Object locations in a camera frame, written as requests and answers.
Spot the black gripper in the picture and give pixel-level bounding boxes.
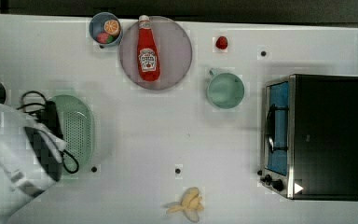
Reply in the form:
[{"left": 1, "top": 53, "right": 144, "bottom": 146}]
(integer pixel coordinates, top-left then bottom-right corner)
[{"left": 36, "top": 101, "right": 63, "bottom": 139}]

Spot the light green strainer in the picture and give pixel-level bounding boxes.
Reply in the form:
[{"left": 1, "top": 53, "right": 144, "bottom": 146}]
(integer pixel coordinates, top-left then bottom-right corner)
[{"left": 51, "top": 94, "right": 95, "bottom": 175}]

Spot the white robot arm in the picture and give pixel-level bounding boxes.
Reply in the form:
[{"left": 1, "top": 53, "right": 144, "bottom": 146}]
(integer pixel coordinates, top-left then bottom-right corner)
[{"left": 0, "top": 104, "right": 66, "bottom": 224}]

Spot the toy strawberry in bowl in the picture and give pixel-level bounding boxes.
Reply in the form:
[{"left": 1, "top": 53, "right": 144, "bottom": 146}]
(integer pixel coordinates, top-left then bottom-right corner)
[{"left": 97, "top": 32, "right": 114, "bottom": 44}]

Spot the small blue bowl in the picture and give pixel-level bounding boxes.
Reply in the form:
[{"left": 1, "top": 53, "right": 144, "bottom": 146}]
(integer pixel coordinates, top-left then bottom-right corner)
[{"left": 89, "top": 12, "right": 123, "bottom": 49}]

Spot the toy orange slice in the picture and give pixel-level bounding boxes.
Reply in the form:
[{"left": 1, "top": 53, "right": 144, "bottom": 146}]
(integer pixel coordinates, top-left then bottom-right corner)
[{"left": 103, "top": 20, "right": 120, "bottom": 36}]

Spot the red ketchup bottle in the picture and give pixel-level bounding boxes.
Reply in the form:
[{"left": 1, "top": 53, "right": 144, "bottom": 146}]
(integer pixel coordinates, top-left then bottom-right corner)
[{"left": 137, "top": 15, "right": 160, "bottom": 82}]

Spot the grey round plate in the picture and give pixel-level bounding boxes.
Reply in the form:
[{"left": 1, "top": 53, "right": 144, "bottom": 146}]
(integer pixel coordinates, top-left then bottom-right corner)
[{"left": 119, "top": 16, "right": 192, "bottom": 91}]

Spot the peeled toy banana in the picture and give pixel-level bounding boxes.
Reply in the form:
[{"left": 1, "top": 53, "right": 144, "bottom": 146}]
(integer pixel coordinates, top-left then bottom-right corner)
[{"left": 166, "top": 187, "right": 204, "bottom": 223}]

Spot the light green mug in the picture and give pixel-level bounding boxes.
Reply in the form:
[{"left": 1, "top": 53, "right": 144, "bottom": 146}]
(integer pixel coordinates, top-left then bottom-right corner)
[{"left": 206, "top": 68, "right": 245, "bottom": 109}]

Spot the toy red strawberry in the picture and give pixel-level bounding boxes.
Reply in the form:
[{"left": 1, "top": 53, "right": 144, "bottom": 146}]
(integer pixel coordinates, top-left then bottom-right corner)
[{"left": 215, "top": 36, "right": 228, "bottom": 49}]

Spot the black toaster oven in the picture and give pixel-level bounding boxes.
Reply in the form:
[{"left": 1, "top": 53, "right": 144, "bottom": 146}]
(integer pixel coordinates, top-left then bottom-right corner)
[{"left": 257, "top": 74, "right": 358, "bottom": 202}]

